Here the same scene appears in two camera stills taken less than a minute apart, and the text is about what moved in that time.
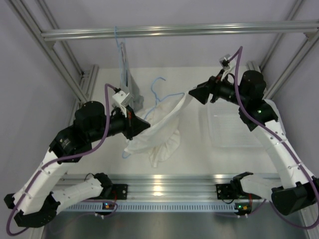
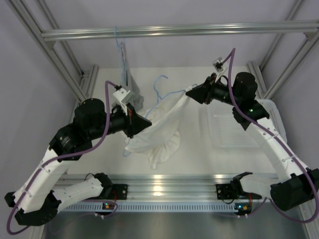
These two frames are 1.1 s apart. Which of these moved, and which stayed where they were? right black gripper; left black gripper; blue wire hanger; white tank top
Moved: blue wire hanger
Stayed: right black gripper; white tank top; left black gripper
